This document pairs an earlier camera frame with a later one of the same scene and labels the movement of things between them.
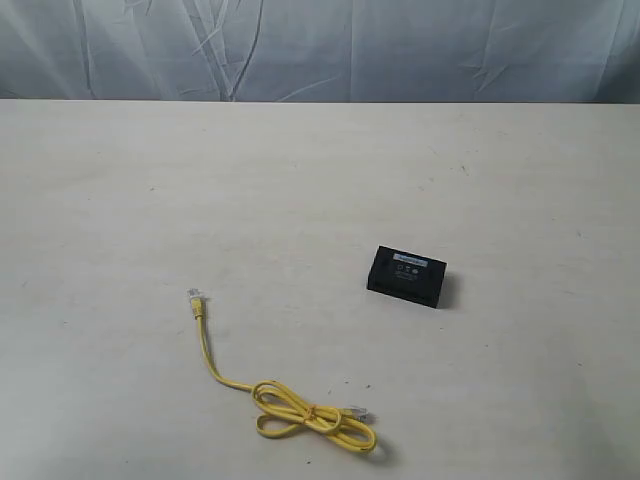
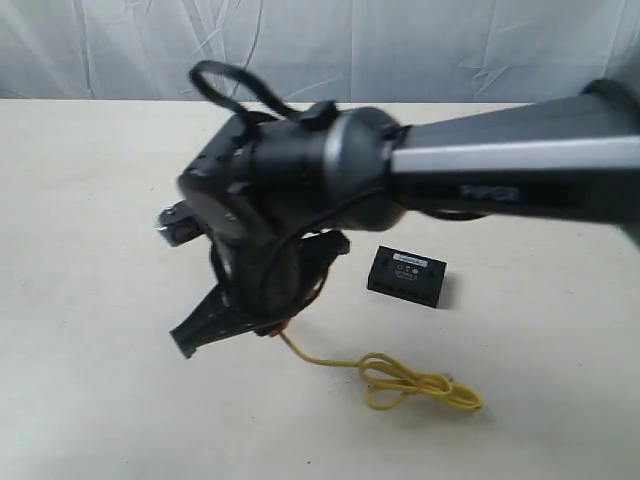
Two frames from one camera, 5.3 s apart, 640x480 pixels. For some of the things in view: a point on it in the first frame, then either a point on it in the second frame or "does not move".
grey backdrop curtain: x=393 y=51 does not move
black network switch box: x=407 y=276 does not move
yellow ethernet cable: x=281 y=411 to x=403 y=383
